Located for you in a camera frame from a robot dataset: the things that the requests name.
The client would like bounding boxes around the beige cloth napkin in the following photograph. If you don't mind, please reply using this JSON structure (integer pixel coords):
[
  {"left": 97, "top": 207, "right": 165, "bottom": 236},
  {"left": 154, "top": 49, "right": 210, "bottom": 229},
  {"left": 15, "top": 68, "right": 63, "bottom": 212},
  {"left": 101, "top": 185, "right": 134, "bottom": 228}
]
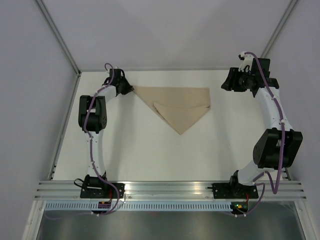
[{"left": 134, "top": 85, "right": 211, "bottom": 135}]

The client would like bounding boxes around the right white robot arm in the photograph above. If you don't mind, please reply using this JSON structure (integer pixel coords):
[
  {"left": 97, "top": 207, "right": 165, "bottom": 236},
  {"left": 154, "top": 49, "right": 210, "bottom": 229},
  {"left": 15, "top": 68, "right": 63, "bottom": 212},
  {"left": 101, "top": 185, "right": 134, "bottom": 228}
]
[{"left": 221, "top": 51, "right": 303, "bottom": 198}]

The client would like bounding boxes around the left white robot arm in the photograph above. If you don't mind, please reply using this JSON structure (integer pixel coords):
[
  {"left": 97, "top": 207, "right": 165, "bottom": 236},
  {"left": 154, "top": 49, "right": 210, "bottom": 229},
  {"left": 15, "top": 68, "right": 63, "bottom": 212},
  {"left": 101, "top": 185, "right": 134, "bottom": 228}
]
[{"left": 78, "top": 68, "right": 134, "bottom": 198}]

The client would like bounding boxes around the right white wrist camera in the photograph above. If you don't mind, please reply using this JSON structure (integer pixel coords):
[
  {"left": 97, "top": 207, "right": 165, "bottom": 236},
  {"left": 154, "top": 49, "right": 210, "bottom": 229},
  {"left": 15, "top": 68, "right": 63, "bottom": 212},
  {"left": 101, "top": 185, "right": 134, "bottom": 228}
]
[{"left": 238, "top": 51, "right": 257, "bottom": 73}]

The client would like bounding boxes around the right aluminium frame post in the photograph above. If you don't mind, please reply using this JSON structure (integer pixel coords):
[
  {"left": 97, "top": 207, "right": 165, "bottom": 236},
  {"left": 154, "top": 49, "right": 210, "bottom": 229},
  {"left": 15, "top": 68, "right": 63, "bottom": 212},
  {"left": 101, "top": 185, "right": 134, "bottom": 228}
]
[{"left": 254, "top": 0, "right": 300, "bottom": 59}]

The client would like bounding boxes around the aluminium frame post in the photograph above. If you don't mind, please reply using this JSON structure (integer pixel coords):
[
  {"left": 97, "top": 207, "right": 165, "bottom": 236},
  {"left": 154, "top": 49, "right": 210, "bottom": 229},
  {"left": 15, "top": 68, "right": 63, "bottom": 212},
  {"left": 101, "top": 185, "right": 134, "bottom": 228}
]
[
  {"left": 34, "top": 0, "right": 82, "bottom": 76},
  {"left": 254, "top": 0, "right": 300, "bottom": 59}
]

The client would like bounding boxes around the left aluminium frame post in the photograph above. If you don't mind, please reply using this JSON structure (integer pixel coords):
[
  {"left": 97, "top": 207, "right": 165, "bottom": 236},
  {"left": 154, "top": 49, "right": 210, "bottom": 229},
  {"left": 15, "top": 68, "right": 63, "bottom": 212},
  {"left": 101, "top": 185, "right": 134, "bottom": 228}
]
[{"left": 34, "top": 0, "right": 82, "bottom": 76}]

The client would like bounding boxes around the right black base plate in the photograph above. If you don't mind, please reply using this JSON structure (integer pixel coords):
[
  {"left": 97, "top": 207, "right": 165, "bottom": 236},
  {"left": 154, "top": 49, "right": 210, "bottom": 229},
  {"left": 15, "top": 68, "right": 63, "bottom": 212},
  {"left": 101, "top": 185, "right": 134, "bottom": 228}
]
[{"left": 207, "top": 183, "right": 259, "bottom": 200}]

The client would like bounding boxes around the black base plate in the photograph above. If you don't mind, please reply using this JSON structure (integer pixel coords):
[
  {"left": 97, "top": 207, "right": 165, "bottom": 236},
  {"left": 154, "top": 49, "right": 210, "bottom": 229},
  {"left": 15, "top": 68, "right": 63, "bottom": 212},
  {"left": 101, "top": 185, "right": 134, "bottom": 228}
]
[
  {"left": 80, "top": 182, "right": 125, "bottom": 199},
  {"left": 207, "top": 183, "right": 259, "bottom": 200}
]

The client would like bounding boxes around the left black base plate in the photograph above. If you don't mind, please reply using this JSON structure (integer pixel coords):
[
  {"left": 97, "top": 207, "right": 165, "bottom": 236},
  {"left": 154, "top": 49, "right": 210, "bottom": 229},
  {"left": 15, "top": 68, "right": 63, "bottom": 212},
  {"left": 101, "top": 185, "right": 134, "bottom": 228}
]
[{"left": 80, "top": 182, "right": 125, "bottom": 199}]

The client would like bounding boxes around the aluminium front rail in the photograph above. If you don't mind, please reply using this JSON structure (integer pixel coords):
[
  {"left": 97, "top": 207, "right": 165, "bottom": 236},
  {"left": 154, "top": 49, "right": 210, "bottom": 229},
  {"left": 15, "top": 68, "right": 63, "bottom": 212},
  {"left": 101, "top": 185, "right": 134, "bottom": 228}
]
[{"left": 33, "top": 180, "right": 307, "bottom": 202}]

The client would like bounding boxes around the white slotted cable duct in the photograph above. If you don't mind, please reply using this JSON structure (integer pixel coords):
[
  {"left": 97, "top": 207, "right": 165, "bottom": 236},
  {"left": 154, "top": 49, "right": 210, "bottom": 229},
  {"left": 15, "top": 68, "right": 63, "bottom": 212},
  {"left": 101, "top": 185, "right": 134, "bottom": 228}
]
[{"left": 45, "top": 201, "right": 232, "bottom": 212}]

